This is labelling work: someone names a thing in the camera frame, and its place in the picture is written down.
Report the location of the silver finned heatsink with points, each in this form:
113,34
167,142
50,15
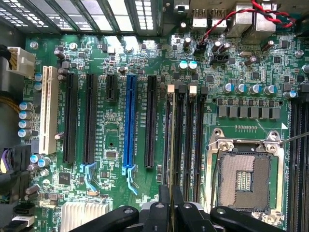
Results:
82,215

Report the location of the grey metal PC case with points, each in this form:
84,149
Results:
166,21

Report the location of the RAM slot with white latches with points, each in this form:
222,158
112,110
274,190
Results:
189,149
304,157

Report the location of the white power connector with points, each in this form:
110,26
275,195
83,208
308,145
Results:
20,61

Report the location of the blue expansion slot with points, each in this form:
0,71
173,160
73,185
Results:
130,120

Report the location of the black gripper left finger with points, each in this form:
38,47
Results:
154,217

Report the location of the white expansion slot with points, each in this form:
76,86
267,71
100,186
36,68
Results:
48,108

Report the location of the thin metal locking lever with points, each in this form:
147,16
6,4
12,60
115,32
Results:
294,138
215,176

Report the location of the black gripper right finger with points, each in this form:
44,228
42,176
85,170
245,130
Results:
193,217

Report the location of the short black expansion slot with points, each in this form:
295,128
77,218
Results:
111,87

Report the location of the CPU socket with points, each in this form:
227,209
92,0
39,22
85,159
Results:
243,178

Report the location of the long black expansion slot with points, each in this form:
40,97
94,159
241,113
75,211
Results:
90,118
150,120
70,118

